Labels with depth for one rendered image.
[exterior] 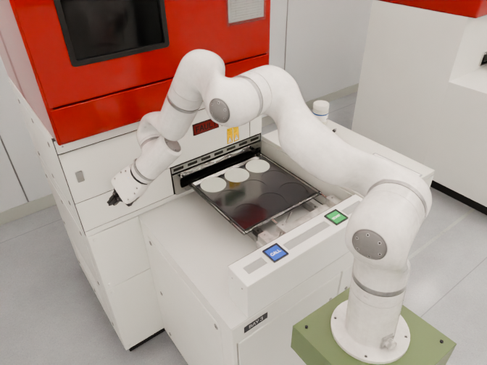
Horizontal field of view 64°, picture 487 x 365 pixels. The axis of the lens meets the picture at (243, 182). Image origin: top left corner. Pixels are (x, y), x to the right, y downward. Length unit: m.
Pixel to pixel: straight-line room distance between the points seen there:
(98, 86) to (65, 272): 1.61
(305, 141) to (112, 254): 1.04
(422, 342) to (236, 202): 0.75
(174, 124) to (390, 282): 0.64
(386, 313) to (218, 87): 0.61
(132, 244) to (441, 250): 1.92
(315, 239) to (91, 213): 0.79
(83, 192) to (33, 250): 1.49
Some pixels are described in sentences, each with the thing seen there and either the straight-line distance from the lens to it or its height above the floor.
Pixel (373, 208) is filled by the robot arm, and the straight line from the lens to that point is 0.75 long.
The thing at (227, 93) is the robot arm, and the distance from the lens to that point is 0.79.
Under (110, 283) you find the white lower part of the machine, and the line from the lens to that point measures 1.72.
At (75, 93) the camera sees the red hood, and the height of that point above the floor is 1.37.
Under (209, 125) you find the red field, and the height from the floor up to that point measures 1.10.
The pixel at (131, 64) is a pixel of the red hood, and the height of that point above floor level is 1.41.
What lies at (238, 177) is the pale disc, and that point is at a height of 0.90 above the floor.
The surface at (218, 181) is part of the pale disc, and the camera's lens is 1.55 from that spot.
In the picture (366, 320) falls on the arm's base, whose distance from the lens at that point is 0.98.
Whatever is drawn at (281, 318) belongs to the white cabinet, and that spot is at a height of 0.71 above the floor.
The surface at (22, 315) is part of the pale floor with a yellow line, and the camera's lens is 2.53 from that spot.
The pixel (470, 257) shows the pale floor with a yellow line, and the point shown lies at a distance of 2.82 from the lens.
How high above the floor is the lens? 1.80
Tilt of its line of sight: 36 degrees down
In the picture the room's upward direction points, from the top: 1 degrees counter-clockwise
